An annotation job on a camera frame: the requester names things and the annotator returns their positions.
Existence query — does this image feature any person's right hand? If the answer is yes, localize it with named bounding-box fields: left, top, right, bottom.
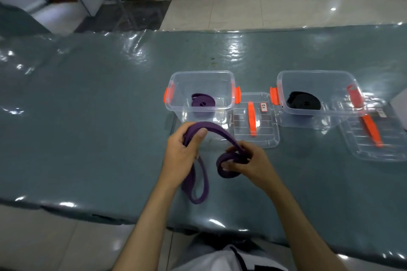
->
left=221, top=140, right=281, bottom=194

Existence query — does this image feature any clear lid with orange handle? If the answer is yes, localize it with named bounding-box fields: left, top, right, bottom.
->
left=228, top=92, right=280, bottom=149
left=336, top=95, right=407, bottom=163

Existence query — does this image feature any person's left forearm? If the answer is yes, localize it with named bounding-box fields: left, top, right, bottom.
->
left=111, top=177, right=190, bottom=271

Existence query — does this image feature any rolled black resistance band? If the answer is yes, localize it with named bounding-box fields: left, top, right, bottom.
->
left=286, top=91, right=322, bottom=111

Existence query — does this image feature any person's left hand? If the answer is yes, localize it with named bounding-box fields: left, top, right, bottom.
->
left=158, top=127, right=208, bottom=186

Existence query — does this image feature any clear box with orange latches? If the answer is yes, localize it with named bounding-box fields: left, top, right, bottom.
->
left=163, top=70, right=242, bottom=124
left=270, top=70, right=367, bottom=130

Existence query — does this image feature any long purple resistance band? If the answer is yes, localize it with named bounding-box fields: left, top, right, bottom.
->
left=181, top=121, right=250, bottom=205

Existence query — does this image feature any person's right forearm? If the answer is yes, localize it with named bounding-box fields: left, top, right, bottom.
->
left=264, top=181, right=349, bottom=271

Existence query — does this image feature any rolled purple resistance band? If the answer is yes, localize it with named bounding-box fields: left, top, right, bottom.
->
left=191, top=93, right=216, bottom=109

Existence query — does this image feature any glossy grey-green table cover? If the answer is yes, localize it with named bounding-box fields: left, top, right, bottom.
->
left=0, top=22, right=407, bottom=269

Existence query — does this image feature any person's white shirt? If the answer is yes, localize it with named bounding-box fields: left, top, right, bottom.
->
left=171, top=245, right=288, bottom=271

